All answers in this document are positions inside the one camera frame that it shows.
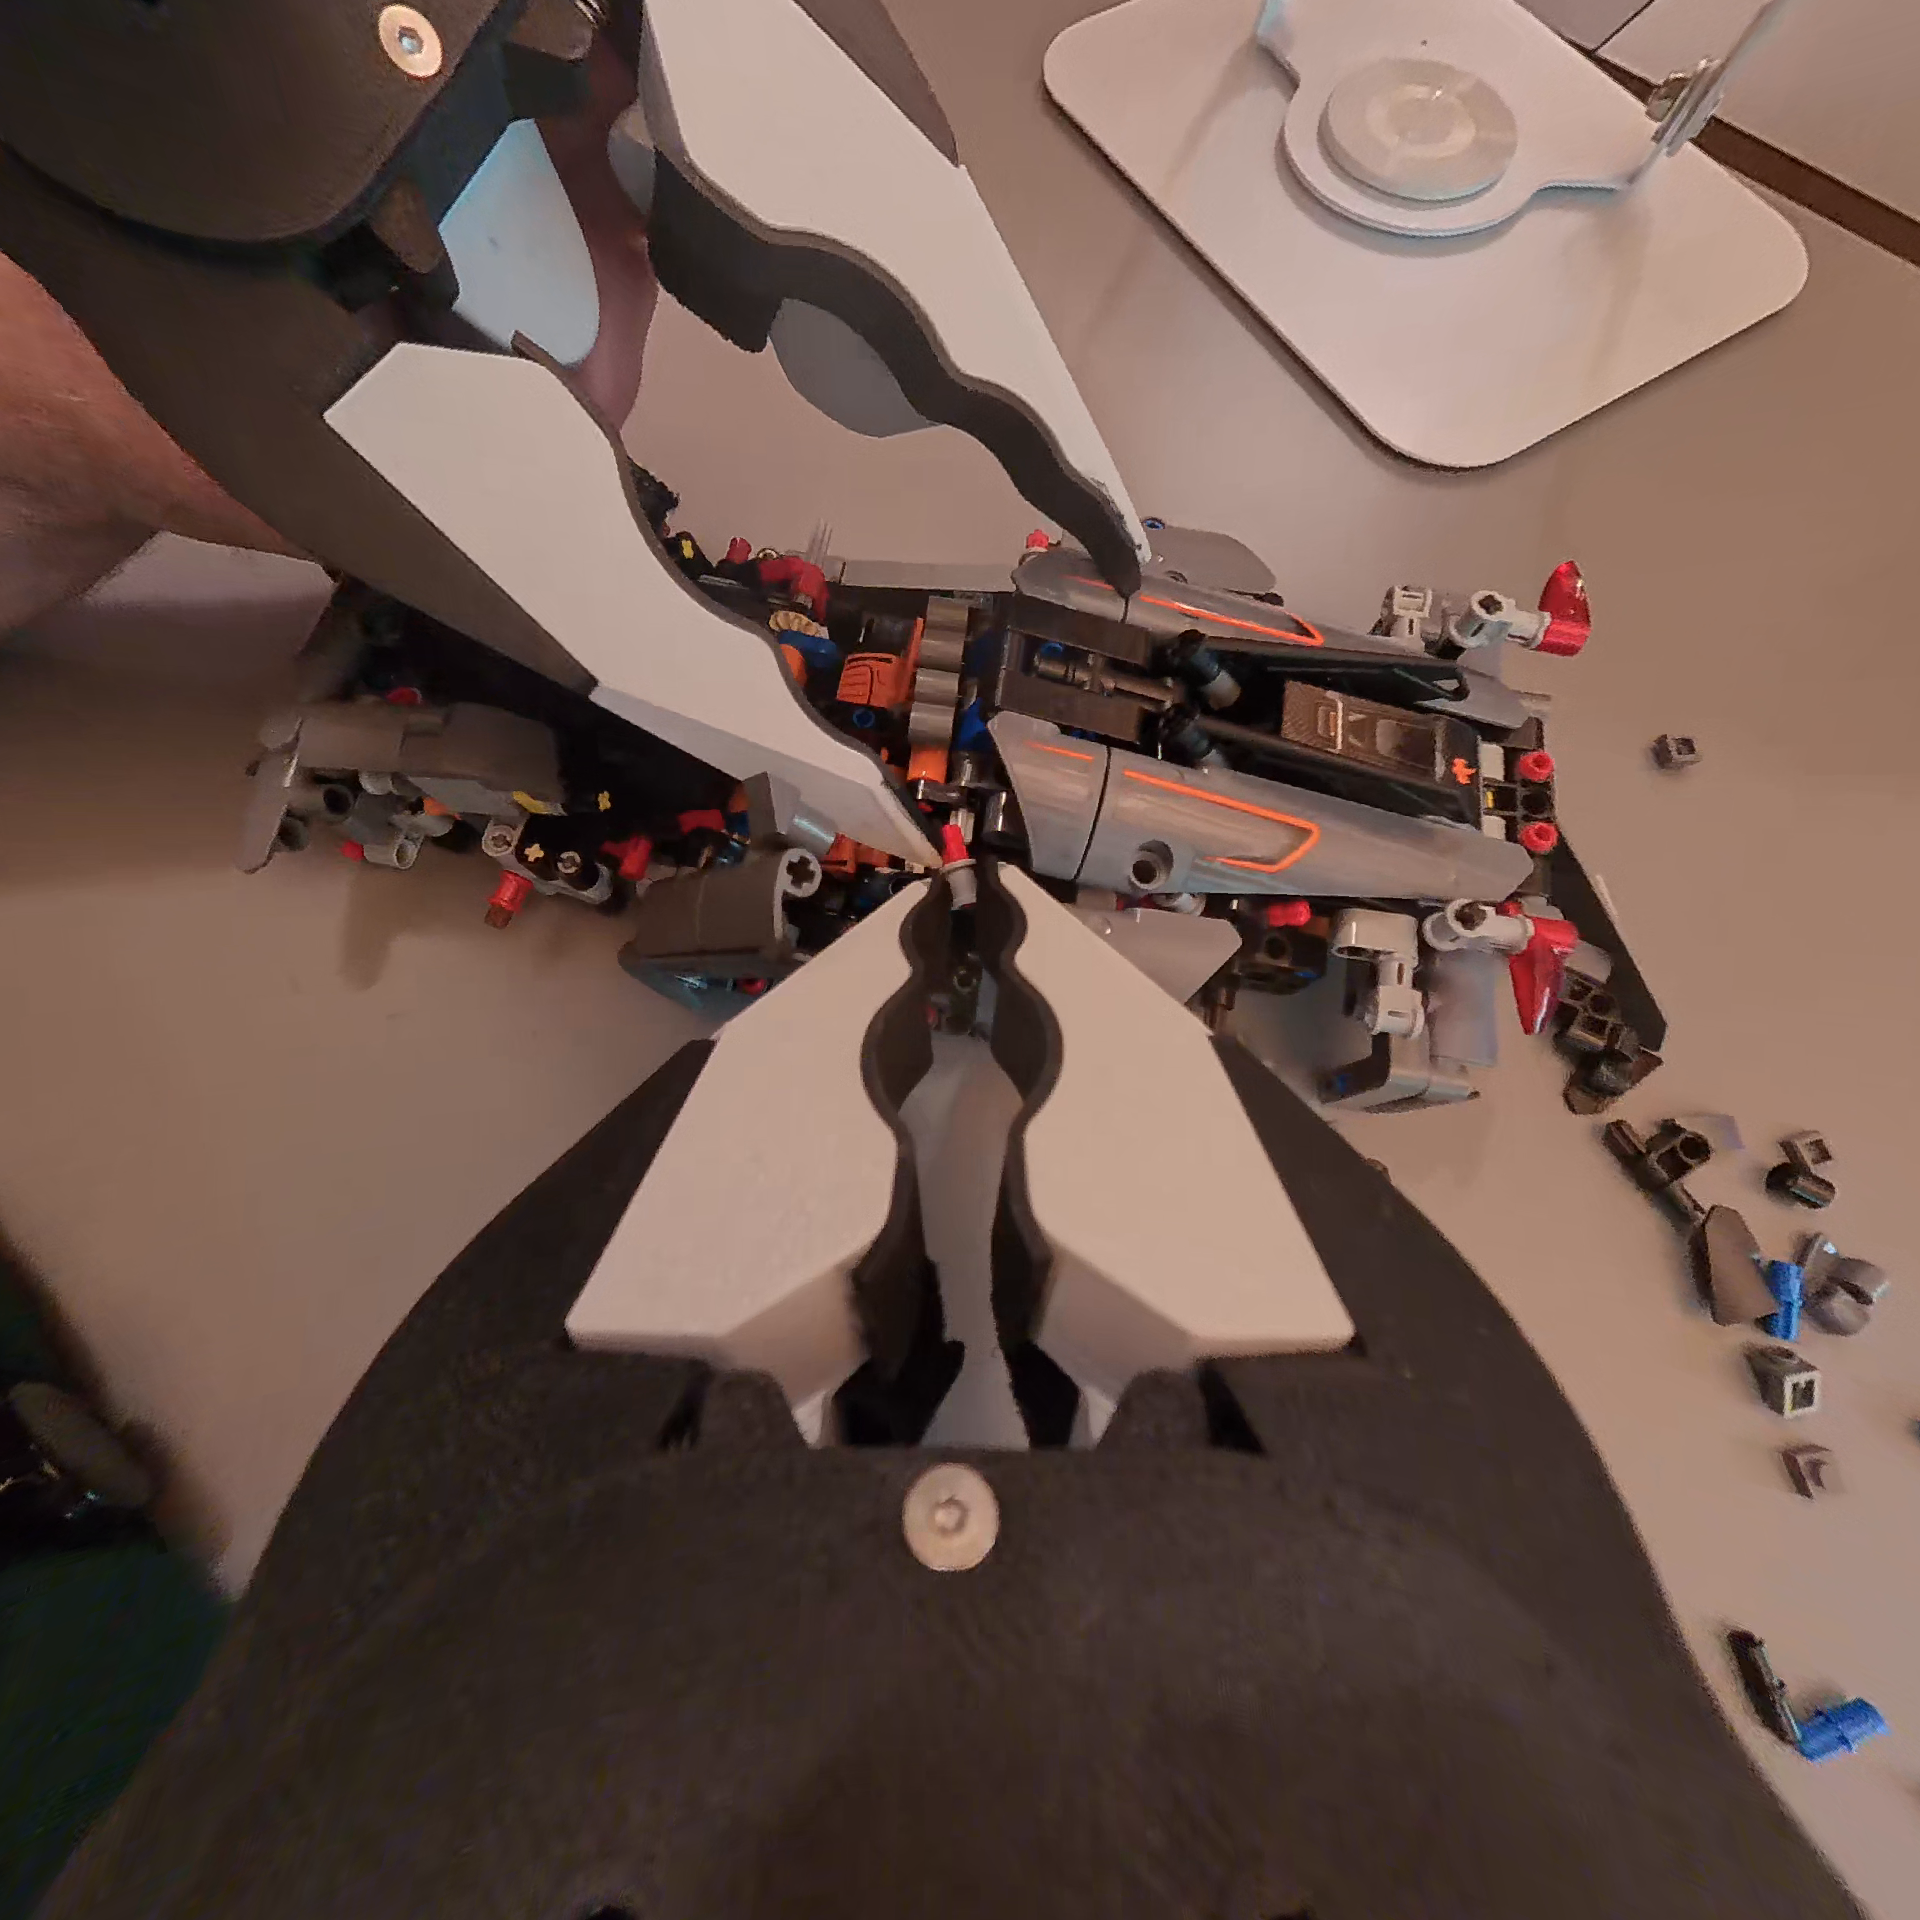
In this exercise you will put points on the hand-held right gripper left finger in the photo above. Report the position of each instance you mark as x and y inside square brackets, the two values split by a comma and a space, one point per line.
[735, 1201]

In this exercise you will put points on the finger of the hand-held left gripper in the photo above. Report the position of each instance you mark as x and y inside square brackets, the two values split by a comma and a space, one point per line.
[629, 630]
[930, 255]

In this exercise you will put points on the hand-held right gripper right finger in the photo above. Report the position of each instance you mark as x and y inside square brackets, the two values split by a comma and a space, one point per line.
[1184, 1201]

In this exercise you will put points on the grey black lego car chassis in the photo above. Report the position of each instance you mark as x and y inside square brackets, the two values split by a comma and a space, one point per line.
[452, 779]

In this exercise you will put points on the orange-lined grey lego section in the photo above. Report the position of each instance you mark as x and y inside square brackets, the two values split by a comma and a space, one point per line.
[1276, 856]

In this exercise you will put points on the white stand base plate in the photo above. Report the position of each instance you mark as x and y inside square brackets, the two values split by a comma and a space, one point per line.
[1425, 300]

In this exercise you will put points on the scattered loose lego pieces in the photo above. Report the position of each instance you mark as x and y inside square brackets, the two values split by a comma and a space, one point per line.
[1733, 1266]

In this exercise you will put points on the small dark grey lego stud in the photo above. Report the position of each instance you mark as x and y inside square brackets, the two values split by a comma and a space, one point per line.
[1677, 751]

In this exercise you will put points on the person's left hand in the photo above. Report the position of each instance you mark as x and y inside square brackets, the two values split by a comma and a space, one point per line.
[106, 434]

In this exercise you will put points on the person's green shirt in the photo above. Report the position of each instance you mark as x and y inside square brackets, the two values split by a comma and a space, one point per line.
[90, 1695]

